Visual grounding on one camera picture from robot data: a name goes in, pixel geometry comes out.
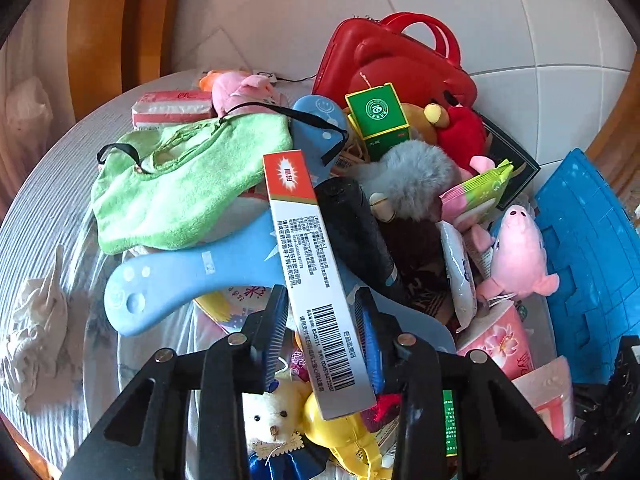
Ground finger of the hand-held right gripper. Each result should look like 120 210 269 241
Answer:
567 335 640 480

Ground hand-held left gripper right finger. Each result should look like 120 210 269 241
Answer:
352 287 566 480

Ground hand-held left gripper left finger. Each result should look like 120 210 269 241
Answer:
60 285 290 480

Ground long white toothpaste box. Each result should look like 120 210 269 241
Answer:
262 149 378 421

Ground blue plastic crate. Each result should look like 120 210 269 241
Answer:
532 147 640 386

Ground pink pig plush blue body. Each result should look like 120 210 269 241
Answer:
475 204 561 303

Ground colourful printed card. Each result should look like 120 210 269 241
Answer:
194 282 273 336

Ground white teddy bear blue dress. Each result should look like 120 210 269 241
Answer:
241 379 328 480

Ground brown patterned cloth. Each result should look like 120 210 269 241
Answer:
380 220 456 331

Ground pink and white tissue pack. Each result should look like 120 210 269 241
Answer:
520 355 576 441

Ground yellow plastic toy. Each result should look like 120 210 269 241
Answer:
302 390 396 480

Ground white wet wipes pack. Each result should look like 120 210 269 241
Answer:
437 220 478 333

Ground small green white box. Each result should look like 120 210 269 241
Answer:
440 390 458 456

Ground large light blue plastic paddle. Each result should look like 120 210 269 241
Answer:
104 207 457 361

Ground black textured cylinder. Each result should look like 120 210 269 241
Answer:
314 177 412 306

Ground pink flower tissue pack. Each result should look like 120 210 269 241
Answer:
455 300 533 381

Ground grey fur plush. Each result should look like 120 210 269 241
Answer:
356 140 463 223

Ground brown bear plush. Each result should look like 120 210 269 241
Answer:
400 102 451 146

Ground red plush toy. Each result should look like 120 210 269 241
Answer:
425 102 488 173

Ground small light blue plastic paddle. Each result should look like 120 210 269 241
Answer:
290 94 351 181

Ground green box with round logo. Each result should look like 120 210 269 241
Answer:
345 82 412 142

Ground black gift box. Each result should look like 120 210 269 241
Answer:
470 110 542 211

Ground crumpled white cloth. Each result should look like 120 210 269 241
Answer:
0 245 68 411

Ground small pink plush toy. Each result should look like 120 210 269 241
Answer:
199 70 283 118

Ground pink striped tissue pack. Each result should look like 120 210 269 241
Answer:
131 90 216 128

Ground red plastic toy case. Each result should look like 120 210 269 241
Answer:
317 11 478 111

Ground white plastic bag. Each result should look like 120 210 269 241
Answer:
2 75 53 161

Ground green terry cloth with strap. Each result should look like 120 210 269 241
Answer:
92 102 349 256

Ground white charger with cable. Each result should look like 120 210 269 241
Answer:
250 69 321 86

